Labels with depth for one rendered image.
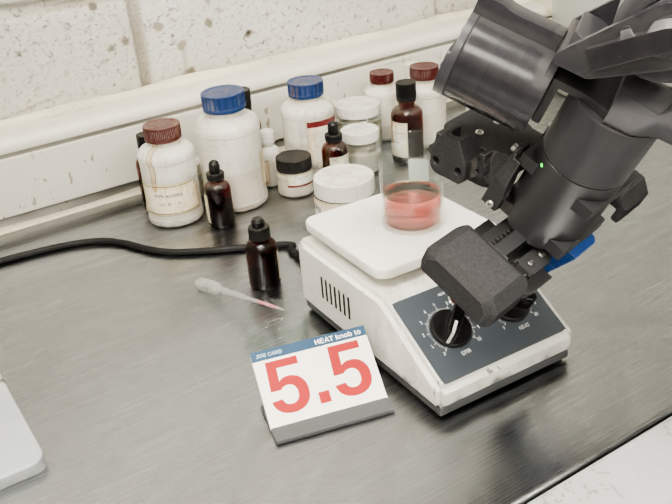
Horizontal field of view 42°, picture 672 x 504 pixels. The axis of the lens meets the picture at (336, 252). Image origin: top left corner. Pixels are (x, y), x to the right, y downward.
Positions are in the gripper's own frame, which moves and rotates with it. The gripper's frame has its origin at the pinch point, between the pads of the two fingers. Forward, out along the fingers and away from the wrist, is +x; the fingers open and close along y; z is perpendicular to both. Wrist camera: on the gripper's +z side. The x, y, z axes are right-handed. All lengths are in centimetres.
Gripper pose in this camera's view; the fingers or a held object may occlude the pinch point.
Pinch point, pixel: (513, 266)
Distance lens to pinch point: 64.2
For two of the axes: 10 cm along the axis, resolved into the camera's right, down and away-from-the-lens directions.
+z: -6.7, -6.7, 3.2
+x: -2.1, 5.8, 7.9
